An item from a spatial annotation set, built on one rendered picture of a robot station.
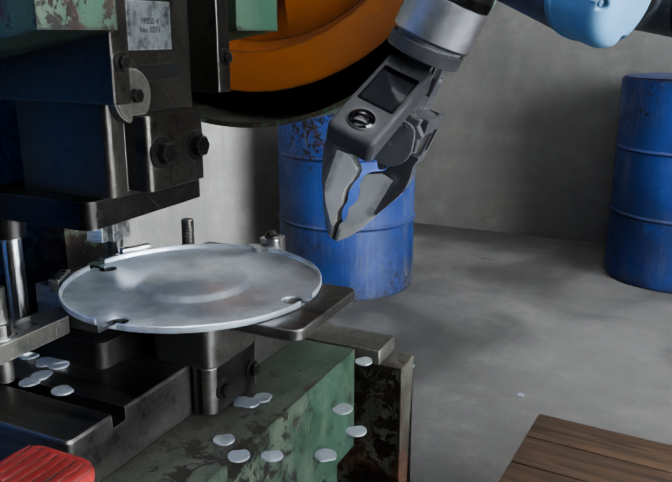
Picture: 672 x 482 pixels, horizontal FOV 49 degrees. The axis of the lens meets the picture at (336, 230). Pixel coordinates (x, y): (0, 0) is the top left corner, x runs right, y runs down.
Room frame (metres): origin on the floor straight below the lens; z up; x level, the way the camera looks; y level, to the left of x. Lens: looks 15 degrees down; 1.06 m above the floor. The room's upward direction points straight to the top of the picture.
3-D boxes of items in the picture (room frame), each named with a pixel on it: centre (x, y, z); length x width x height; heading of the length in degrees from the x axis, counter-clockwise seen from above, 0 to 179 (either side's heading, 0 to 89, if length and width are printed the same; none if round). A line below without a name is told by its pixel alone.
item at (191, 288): (0.80, 0.16, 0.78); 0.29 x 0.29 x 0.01
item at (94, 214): (0.86, 0.28, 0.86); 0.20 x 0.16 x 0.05; 154
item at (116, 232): (0.86, 0.27, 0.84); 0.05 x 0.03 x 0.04; 154
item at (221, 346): (0.78, 0.12, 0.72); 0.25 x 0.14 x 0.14; 64
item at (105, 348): (0.86, 0.28, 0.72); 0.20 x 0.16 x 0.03; 154
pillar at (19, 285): (0.81, 0.37, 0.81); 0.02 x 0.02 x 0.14
